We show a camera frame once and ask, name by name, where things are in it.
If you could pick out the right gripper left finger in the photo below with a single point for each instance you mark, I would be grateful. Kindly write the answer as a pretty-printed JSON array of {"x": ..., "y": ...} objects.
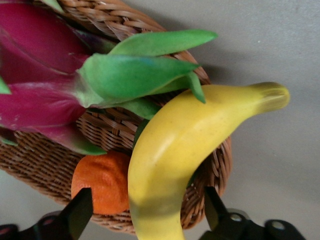
[{"x": 77, "y": 215}]

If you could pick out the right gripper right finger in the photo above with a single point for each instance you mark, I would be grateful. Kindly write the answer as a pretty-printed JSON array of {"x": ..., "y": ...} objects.
[{"x": 215, "y": 210}]

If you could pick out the yellow banana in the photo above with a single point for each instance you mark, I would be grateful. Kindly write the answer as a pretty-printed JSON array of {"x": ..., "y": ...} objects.
[{"x": 175, "y": 150}]

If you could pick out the orange tangerine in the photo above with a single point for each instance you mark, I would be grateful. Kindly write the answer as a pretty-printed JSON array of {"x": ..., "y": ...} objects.
[{"x": 105, "y": 185}]

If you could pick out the oval wicker basket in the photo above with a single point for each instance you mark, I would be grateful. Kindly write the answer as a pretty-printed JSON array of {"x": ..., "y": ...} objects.
[{"x": 50, "y": 165}]

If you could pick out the pink dragon fruit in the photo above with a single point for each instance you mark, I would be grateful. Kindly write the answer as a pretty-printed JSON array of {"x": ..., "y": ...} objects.
[{"x": 50, "y": 75}]

